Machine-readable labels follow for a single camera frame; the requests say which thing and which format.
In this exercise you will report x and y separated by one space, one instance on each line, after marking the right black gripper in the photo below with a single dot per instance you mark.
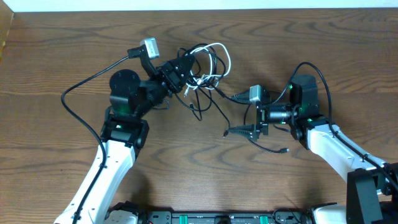
261 121

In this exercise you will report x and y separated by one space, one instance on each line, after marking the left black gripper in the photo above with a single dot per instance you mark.
166 78

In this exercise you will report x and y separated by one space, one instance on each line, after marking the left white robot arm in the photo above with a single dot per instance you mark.
124 131

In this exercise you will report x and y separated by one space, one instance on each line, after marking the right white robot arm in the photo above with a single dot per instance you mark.
371 196

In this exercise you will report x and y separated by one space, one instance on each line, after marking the cardboard side panel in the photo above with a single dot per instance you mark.
6 19

